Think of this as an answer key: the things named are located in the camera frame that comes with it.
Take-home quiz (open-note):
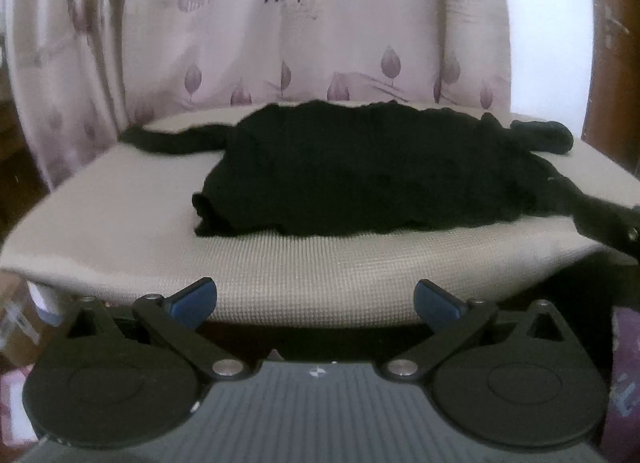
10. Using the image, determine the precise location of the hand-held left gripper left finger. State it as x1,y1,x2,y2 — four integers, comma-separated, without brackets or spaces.
66,278,252,380

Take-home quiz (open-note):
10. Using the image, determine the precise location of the brown wooden door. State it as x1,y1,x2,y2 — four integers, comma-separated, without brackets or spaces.
580,0,640,164

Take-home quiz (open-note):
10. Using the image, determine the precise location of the black knitted garment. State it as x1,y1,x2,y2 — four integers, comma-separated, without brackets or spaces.
119,99,575,238

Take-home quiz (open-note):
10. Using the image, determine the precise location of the brown wooden furniture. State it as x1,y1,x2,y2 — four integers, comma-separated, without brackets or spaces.
0,98,51,244

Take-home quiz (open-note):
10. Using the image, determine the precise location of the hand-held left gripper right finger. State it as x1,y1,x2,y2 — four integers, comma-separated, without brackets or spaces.
379,279,567,381

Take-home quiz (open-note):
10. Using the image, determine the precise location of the cardboard box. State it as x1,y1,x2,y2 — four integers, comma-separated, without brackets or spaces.
0,283,56,374

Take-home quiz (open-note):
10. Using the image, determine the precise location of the leaf print curtain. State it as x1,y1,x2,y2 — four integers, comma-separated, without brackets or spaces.
0,0,517,191

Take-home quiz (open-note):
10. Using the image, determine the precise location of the purple printed cloth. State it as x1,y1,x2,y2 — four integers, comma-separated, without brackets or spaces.
597,305,640,463

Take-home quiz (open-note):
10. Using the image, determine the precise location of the beige mesh pad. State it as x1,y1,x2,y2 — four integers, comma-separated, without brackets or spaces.
0,104,640,330

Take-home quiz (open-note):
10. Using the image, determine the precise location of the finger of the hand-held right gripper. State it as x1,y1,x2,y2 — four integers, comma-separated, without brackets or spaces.
547,175,640,261

